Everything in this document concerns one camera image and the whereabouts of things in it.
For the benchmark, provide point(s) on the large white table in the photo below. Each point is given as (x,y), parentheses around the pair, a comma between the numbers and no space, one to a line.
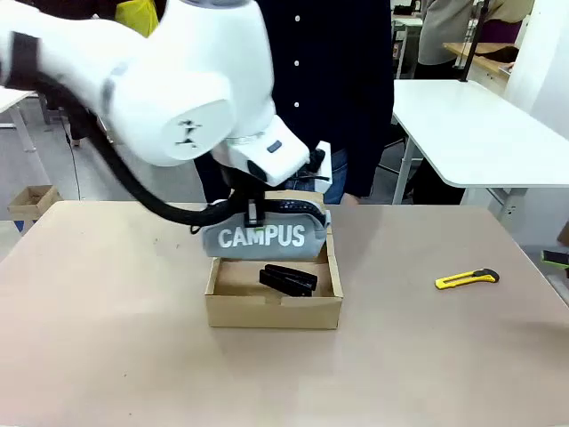
(467,133)

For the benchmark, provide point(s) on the white table with grey legs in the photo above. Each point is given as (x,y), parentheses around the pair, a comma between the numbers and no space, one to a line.
(11,100)

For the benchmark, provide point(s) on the person in navy shirt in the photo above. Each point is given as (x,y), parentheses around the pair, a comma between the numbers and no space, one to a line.
(333,66)

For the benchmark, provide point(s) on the white partition panel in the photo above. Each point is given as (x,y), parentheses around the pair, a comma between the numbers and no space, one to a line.
(542,53)

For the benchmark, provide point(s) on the person's left forearm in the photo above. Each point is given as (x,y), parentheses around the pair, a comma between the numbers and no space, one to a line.
(378,155)

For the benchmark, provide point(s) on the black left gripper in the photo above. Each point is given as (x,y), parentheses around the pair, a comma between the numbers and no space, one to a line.
(235,180)

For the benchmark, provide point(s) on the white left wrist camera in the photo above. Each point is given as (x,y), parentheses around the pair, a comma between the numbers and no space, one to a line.
(324,169)

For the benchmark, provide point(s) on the person in beige coat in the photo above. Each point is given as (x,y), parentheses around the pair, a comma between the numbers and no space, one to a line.
(440,35)

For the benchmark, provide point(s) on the small cardboard floor box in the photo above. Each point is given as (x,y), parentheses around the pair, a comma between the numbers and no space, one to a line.
(31,200)

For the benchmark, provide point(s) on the gray Campus pencil case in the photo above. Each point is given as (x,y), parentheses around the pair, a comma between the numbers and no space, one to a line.
(258,240)

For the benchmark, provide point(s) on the person in yellow apron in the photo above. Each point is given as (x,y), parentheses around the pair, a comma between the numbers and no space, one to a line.
(138,18)

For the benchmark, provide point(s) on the wooden workbench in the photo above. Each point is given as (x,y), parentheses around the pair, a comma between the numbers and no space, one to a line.
(489,66)

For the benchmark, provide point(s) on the yellow utility knife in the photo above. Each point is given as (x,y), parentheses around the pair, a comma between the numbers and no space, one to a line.
(462,280)

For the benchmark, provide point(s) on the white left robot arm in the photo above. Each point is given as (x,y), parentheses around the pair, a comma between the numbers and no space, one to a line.
(178,89)

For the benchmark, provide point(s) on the black pole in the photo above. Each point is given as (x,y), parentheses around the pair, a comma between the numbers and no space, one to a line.
(474,40)

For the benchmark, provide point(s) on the brown cardboard box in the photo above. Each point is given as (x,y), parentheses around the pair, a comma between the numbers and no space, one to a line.
(271,313)

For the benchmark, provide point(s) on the black stapler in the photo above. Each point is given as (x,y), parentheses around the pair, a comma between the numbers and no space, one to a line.
(289,280)

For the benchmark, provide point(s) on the person's left hand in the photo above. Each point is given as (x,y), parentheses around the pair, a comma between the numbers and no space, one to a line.
(355,200)

